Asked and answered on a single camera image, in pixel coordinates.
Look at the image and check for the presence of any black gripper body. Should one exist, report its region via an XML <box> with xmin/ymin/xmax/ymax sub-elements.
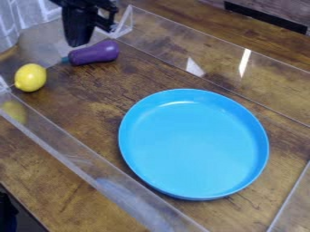
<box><xmin>49</xmin><ymin>0</ymin><xmax>119</xmax><ymax>13</ymax></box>

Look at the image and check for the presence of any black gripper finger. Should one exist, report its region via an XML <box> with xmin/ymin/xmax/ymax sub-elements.
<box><xmin>95</xmin><ymin>12</ymin><xmax>118</xmax><ymax>33</ymax></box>
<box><xmin>61</xmin><ymin>6</ymin><xmax>97</xmax><ymax>47</ymax></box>

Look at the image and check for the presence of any yellow lemon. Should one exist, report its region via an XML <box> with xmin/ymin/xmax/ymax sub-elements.
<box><xmin>15</xmin><ymin>63</ymin><xmax>47</xmax><ymax>92</ymax></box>

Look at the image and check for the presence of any blue round tray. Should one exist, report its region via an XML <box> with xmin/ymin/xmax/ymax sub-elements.
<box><xmin>119</xmin><ymin>89</ymin><xmax>269</xmax><ymax>200</ymax></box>

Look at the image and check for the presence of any purple toy eggplant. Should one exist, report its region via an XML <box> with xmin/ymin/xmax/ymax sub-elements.
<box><xmin>61</xmin><ymin>40</ymin><xmax>120</xmax><ymax>66</ymax></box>

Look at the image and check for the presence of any clear acrylic barrier wall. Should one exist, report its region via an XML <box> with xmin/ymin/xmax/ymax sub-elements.
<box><xmin>0</xmin><ymin>0</ymin><xmax>310</xmax><ymax>232</ymax></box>

